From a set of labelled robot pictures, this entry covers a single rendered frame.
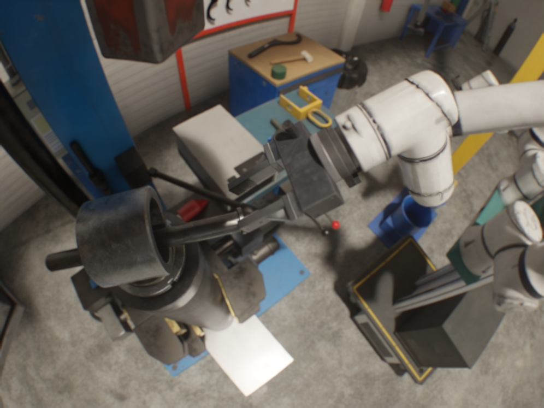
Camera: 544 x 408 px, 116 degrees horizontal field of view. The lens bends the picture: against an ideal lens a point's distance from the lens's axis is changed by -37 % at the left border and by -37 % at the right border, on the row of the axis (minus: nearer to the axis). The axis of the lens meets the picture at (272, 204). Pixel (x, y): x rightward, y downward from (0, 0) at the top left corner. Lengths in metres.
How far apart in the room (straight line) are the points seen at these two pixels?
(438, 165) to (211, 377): 1.87
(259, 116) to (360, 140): 1.03
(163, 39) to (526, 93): 0.56
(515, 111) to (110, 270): 0.70
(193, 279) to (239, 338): 1.33
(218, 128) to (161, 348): 0.87
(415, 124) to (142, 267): 0.41
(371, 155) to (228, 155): 0.72
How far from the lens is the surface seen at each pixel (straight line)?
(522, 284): 0.81
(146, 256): 0.39
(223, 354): 1.83
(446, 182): 0.45
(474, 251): 1.01
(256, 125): 1.29
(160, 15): 0.30
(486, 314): 1.72
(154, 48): 0.31
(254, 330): 1.82
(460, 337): 1.55
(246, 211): 0.67
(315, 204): 0.34
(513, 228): 0.91
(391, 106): 0.35
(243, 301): 0.98
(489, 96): 0.54
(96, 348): 2.30
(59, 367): 2.55
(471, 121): 0.53
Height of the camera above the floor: 1.97
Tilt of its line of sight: 61 degrees down
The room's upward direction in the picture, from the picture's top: 10 degrees clockwise
